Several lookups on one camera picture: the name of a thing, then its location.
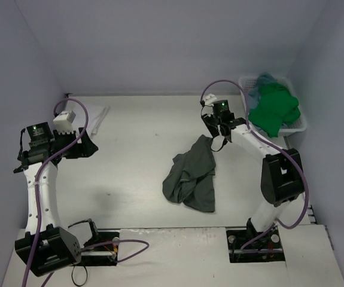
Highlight white t shirt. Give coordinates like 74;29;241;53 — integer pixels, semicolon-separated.
86;103;110;138

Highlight grey t shirt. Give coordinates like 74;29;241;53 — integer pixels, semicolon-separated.
162;135;216;213

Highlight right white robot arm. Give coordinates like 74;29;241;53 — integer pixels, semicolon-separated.
200;99;308;253

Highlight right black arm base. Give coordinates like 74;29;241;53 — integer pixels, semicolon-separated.
226;227;285;264

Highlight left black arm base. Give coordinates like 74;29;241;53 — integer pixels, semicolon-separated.
61;219;121;285

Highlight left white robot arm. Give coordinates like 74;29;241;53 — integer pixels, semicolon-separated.
14;122;100;277

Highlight white plastic basket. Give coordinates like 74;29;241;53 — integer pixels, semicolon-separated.
238;76;307;137

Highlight green t shirt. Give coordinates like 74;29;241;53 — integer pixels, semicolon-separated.
248;83;301;138

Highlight teal cloth in basket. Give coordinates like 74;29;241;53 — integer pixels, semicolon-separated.
248;72;276;109

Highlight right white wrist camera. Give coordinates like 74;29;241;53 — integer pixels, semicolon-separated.
200;94;218;107

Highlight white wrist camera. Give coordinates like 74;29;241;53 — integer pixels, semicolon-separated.
200;94;218;107
53;111;75;134

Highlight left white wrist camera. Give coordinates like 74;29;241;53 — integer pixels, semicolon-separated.
53;111;75;134

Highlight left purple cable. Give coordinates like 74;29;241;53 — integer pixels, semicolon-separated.
21;97;150;287

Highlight purple cable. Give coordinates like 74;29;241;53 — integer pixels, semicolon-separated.
21;97;150;287
200;79;310;254

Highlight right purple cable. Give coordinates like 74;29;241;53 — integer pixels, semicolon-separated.
200;79;310;254

